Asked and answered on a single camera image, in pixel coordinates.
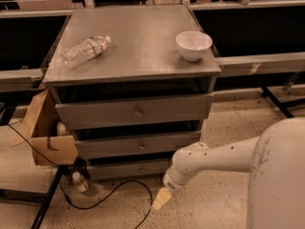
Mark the white ceramic bowl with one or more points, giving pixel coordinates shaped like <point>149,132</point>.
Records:
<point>192,45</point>

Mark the grey bench rail left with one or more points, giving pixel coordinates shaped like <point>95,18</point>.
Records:
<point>20,80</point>

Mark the grey drawer cabinet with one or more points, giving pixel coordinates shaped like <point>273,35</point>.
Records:
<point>141,61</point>

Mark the grey bench rail right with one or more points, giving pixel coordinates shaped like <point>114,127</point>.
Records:
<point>262,64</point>

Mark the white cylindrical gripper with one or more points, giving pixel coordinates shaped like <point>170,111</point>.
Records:
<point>172,183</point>

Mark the grey top drawer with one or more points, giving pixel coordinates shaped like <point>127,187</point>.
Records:
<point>134,111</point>

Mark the black wheeled stand leg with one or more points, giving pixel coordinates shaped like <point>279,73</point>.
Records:
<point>282,106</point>

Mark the brown cardboard box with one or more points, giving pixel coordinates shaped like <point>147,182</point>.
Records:
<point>51,141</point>

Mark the grey bench rail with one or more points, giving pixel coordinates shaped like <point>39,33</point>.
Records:
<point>262,64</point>
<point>20,80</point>

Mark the grey drawer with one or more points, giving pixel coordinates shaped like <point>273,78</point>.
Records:
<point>134,111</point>
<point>135,145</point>
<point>129,169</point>

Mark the grey bottom drawer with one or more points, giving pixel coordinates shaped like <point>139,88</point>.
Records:
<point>129,169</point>

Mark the grey middle drawer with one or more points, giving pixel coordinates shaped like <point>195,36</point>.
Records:
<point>135,145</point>

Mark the clear plastic water bottle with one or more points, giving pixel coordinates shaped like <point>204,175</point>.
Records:
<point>85,51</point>

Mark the black stand leg left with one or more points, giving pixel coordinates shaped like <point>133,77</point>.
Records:
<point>47,199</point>

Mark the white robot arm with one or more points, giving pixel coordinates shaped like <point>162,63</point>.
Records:
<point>275,162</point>

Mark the small white-capped bottle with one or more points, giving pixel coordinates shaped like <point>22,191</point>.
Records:
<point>80,182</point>

